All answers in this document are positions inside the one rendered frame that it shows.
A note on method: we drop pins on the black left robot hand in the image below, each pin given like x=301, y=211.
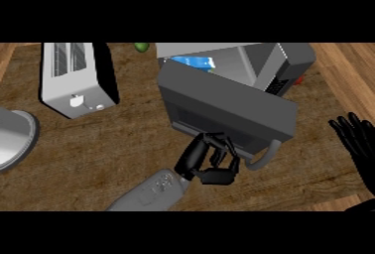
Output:
x=195, y=155

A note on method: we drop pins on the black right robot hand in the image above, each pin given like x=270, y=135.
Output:
x=363, y=145

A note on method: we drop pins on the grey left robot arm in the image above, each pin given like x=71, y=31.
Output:
x=151, y=193

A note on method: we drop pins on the dark grey microwave door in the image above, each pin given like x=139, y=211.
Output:
x=224, y=99

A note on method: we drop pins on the blue milk carton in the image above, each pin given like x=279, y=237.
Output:
x=195, y=62

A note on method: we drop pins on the grey microwave body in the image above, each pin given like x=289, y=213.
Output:
x=292, y=59

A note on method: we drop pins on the small red object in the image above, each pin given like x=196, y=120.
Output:
x=298, y=79

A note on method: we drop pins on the silver toaster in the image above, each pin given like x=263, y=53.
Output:
x=72, y=82

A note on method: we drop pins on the green fruit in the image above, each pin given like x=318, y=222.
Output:
x=142, y=47

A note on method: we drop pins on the grey round pot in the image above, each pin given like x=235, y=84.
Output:
x=15, y=139

